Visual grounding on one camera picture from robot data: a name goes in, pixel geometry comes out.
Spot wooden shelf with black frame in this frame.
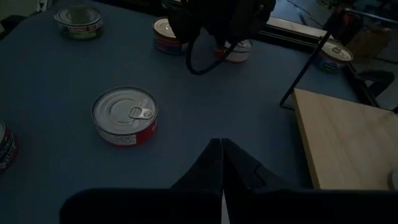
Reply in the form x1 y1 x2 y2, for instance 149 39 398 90
279 7 398 191

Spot red label pull-tab can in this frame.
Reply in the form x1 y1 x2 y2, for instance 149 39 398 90
91 86 159 147

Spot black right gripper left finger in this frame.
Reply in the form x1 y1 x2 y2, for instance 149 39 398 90
60 138 224 224

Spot brown cardboard box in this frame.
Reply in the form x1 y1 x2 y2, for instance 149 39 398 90
345 24 392 60

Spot blue table mat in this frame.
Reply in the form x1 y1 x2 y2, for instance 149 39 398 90
0 0 361 224

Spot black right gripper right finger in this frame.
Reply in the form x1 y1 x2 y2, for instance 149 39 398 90
221 138 398 224

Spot red label tuna can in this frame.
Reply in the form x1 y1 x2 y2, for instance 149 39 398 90
0 119 19 175
216 39 253 64

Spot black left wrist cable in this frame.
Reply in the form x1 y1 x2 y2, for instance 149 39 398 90
185 29 249 76

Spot green label silver can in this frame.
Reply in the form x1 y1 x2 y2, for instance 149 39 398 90
54 4 104 40

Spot black aluminium table frame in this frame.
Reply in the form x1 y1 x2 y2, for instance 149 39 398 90
93 0 398 113

